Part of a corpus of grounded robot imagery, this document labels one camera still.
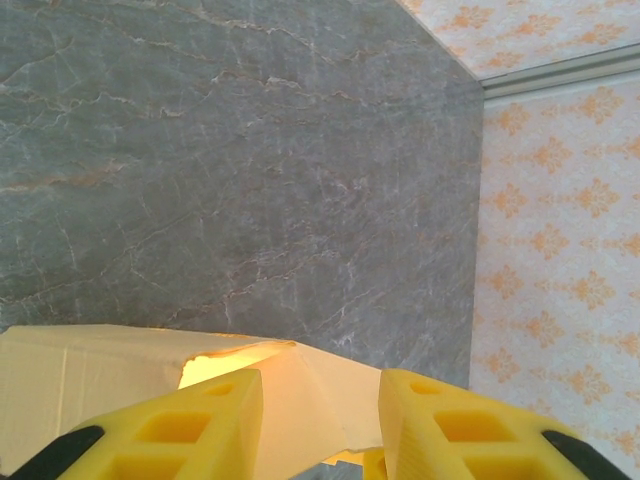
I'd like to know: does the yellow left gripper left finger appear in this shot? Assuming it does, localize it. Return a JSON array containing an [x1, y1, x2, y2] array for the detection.
[[9, 368, 264, 480]]

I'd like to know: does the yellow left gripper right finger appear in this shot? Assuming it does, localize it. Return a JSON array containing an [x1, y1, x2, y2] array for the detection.
[[377, 368, 626, 480]]

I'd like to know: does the aluminium frame post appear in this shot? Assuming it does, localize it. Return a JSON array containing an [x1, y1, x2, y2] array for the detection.
[[477, 42, 640, 99]]

